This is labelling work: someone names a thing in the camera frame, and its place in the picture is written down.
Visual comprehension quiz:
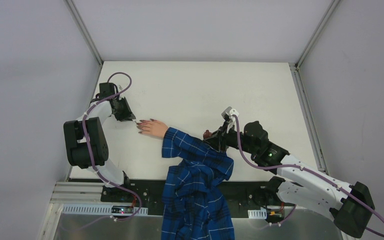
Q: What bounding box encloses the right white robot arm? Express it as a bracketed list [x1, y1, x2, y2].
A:
[203, 121, 375, 239]

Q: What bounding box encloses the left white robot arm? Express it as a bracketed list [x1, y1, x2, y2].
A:
[63, 82, 136, 203]

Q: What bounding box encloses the mannequin hand with painted nails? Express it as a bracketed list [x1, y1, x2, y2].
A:
[136, 119, 169, 139]

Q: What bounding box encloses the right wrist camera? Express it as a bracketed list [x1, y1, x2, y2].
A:
[221, 106, 239, 133]

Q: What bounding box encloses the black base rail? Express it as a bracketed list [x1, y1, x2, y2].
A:
[99, 178, 299, 220]

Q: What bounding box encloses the blue plaid shirt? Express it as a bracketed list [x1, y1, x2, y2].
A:
[161, 127, 235, 240]

